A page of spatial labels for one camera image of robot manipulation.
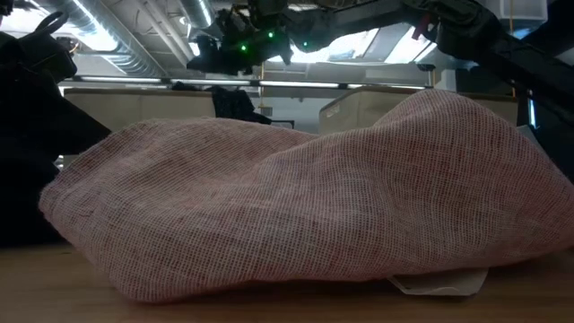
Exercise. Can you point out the blue lit vertical strip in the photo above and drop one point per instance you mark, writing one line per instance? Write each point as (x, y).
(532, 112)

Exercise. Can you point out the grey wall box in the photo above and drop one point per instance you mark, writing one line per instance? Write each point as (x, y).
(266, 111)

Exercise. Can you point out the white paper card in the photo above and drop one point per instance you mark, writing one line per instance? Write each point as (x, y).
(529, 138)

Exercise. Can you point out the round metal duct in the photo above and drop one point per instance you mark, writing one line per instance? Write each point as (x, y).
(197, 11)

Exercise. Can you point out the pink woven garment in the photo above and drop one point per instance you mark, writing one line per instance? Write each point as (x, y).
(291, 202)

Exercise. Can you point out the white paper tag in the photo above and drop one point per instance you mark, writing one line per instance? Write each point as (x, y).
(444, 285)

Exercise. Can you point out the black garment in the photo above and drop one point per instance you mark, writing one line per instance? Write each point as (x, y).
(22, 202)

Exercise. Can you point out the flexible silver duct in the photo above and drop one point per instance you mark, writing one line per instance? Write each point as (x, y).
(112, 49)

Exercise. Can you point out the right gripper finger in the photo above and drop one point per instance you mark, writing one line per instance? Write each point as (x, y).
(208, 56)

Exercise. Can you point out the beige fabric bin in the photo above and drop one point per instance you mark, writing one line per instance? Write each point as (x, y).
(134, 107)
(359, 112)

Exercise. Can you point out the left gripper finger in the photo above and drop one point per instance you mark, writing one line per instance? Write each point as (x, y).
(67, 121)

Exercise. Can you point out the white ceiling box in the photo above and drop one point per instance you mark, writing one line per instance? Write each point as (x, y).
(515, 6)

